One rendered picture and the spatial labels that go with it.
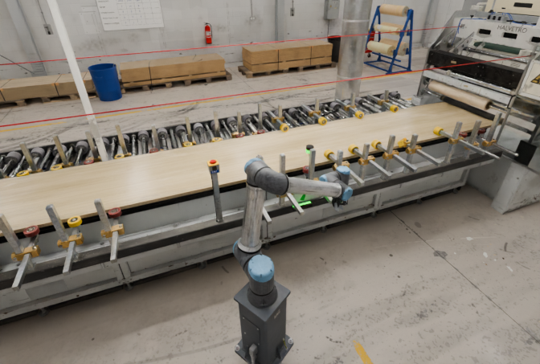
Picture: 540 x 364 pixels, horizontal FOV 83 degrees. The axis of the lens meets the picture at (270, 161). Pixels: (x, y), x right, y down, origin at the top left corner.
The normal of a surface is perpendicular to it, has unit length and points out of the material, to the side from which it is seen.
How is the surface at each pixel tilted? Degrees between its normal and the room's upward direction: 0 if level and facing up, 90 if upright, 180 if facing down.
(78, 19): 90
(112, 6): 90
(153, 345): 0
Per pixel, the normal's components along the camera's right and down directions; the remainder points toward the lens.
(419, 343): -0.01, -0.85
